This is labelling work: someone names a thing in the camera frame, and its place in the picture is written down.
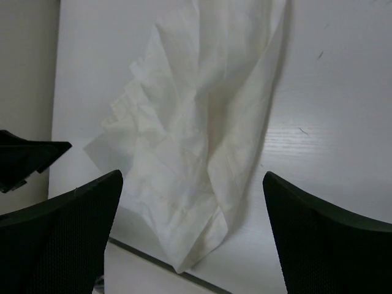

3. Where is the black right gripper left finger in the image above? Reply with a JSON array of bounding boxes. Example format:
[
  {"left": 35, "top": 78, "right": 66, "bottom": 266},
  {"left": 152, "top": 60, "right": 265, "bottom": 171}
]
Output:
[{"left": 1, "top": 170, "right": 123, "bottom": 293}]

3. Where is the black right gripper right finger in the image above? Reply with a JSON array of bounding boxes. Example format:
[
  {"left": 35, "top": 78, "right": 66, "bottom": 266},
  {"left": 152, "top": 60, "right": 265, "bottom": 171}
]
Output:
[{"left": 263, "top": 171, "right": 391, "bottom": 293}]

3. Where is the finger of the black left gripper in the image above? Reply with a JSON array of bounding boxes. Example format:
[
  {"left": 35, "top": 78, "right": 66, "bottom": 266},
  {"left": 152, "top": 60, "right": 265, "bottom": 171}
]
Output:
[{"left": 1, "top": 130, "right": 72, "bottom": 193}]

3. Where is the white pleated skirt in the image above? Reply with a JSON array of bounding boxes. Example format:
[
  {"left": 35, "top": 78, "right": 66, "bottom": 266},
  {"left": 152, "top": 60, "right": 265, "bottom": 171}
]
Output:
[{"left": 85, "top": 1, "right": 286, "bottom": 273}]

